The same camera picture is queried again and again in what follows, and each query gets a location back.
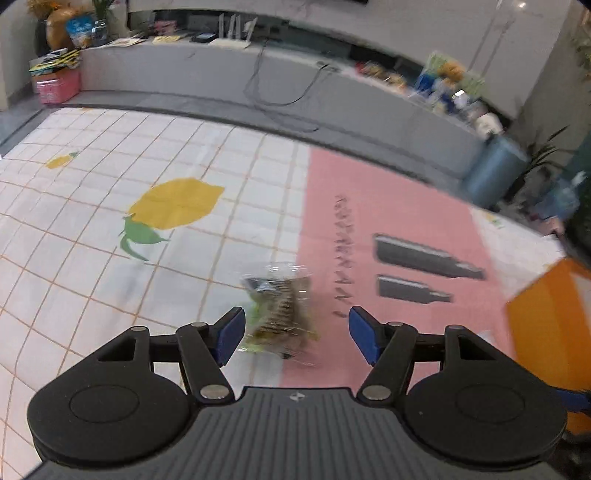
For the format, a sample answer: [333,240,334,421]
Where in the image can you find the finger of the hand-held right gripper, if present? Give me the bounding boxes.
[554,387,591,415]

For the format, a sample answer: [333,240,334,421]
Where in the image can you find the lemon print checked tablecloth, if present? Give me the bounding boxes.
[0,107,571,476]

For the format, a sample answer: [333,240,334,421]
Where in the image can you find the blue snack bag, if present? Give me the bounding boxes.
[64,16,96,48]

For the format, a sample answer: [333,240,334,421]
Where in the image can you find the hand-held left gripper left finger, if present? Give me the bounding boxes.
[96,307,247,403]

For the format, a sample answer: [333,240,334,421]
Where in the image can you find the blue printed box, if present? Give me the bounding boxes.
[414,73,440,101]

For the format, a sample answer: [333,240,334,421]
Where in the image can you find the green plant in glass vase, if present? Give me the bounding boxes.
[91,0,115,45]

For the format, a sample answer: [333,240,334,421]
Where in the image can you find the white router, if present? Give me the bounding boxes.
[214,13,257,49]

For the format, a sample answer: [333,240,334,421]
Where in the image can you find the brown teddy bear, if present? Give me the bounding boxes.
[436,59,465,85]

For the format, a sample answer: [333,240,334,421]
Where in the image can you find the blue pedal trash can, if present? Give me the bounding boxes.
[461,136,530,209]

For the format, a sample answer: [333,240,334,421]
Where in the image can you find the black vase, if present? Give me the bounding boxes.
[34,18,50,57]

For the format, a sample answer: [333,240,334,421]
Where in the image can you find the loose white papers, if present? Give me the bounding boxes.
[96,37,149,49]

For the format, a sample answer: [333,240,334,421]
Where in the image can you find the green ivy plant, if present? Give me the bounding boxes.
[571,31,591,85]

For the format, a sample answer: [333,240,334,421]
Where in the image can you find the blue water jug with pump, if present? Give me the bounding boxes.
[537,170,588,223]

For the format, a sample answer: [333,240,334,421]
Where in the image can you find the dark olive snack packet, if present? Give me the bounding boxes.
[237,261,320,366]

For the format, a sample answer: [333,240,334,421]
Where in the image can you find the long-leaf plant in black pot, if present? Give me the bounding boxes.
[507,124,574,214]

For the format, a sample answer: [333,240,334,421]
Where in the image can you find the stack of yellow black booklets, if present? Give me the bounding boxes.
[28,49,82,75]

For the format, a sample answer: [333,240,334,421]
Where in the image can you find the orange cardboard box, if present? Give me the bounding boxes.
[505,257,591,435]

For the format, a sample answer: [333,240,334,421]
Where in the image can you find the pink printed mat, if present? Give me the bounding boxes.
[279,150,523,389]

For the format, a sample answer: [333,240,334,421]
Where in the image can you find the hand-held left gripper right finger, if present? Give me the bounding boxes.
[348,306,500,401]

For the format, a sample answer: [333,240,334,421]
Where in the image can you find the pink storage box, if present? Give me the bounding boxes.
[35,71,83,106]

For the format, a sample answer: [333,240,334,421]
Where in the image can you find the black cable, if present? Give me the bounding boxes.
[242,39,334,108]

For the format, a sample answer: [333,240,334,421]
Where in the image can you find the orange gourd vase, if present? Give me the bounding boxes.
[45,6,77,50]

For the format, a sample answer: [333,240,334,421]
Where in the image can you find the long grey television console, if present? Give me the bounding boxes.
[78,8,491,195]

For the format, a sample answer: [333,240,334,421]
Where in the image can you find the pile of small wrapped sweets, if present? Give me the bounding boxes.
[357,62,408,89]

